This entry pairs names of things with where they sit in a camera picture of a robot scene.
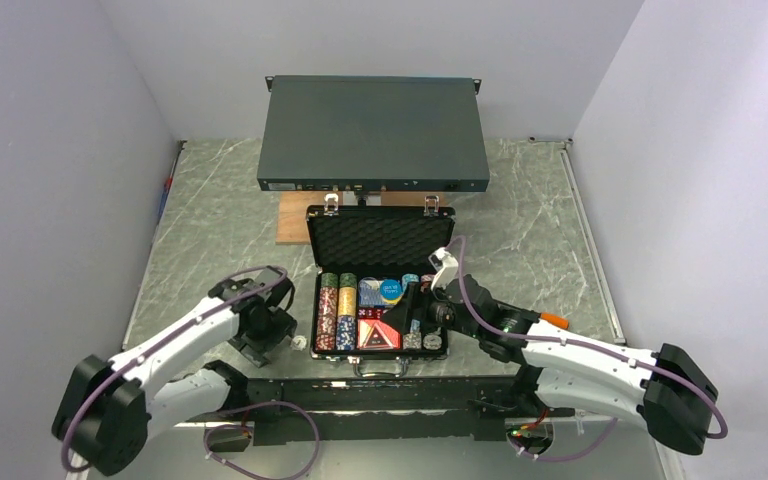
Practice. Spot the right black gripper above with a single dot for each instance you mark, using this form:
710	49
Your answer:
415	304

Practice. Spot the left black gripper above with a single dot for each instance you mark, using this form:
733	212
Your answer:
282	324

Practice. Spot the blue dealer button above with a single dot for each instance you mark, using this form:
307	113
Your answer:
390	291

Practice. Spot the white poker chip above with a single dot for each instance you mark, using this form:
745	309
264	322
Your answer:
432	342
299	343

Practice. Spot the red triangle card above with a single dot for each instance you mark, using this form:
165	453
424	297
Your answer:
371	336

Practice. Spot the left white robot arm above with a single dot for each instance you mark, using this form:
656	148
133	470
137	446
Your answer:
111	407

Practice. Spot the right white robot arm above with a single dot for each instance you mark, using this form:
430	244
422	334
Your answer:
664	392

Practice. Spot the light blue chip column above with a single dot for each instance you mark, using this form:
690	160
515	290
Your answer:
412	338

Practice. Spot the blue playing card deck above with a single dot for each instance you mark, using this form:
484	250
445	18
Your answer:
369	293

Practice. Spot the red dice row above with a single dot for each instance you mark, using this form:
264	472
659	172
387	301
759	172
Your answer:
371	313

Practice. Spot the green yellow blue chip column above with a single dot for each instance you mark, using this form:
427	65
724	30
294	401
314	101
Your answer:
346	329

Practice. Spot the black poker chip case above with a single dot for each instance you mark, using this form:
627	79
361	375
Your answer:
382	243

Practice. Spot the red green chip column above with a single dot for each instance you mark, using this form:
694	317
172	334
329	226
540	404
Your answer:
326	326

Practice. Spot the wooden board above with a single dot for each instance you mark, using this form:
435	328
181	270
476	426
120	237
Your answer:
291	224

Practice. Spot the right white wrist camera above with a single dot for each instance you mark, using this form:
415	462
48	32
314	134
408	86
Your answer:
446	268

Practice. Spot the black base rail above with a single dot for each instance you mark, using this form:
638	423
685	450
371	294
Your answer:
482	408

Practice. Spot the orange handled screwdriver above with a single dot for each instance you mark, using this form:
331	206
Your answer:
555	320

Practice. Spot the dark rack-mount server unit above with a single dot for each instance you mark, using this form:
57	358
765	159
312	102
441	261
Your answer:
372	134

